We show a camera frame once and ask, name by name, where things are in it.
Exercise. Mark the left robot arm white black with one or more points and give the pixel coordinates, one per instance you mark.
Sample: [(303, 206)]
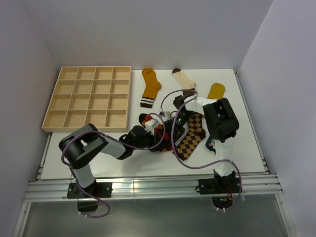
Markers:
[(82, 146)]

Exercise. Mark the wooden compartment tray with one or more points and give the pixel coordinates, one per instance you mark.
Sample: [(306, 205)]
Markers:
[(89, 94)]

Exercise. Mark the mustard sock brown white stripes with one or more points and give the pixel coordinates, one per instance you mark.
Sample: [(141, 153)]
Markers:
[(151, 89)]

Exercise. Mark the aluminium rail frame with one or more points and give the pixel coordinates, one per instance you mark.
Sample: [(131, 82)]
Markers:
[(147, 175)]

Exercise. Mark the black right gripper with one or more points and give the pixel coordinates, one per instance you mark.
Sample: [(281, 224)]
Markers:
[(177, 132)]

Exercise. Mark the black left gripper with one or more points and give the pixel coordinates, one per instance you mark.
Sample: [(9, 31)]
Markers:
[(152, 138)]

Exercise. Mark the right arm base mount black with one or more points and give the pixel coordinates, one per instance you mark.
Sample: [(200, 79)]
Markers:
[(223, 194)]

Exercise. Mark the brown yellow argyle sock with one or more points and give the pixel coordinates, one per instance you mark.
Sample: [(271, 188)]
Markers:
[(195, 135)]

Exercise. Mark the black red yellow argyle sock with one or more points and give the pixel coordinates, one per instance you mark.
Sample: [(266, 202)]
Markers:
[(159, 131)]

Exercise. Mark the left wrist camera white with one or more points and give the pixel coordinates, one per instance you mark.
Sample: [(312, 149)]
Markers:
[(151, 125)]

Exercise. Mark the dark green sock bear motif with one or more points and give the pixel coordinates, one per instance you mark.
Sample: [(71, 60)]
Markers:
[(210, 145)]

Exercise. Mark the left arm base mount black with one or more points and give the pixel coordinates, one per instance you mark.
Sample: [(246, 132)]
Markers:
[(99, 190)]

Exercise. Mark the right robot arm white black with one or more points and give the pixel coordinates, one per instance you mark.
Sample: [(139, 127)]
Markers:
[(222, 125)]

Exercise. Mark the cream sock brown stripes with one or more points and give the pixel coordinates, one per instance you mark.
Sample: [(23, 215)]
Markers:
[(186, 84)]

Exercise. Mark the yellow sock bear motif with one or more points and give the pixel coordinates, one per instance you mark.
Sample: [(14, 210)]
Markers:
[(217, 91)]

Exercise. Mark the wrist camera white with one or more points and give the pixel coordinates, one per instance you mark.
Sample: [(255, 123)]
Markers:
[(165, 114), (151, 125)]

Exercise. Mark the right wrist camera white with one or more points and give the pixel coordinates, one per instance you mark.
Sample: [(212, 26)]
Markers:
[(165, 114)]

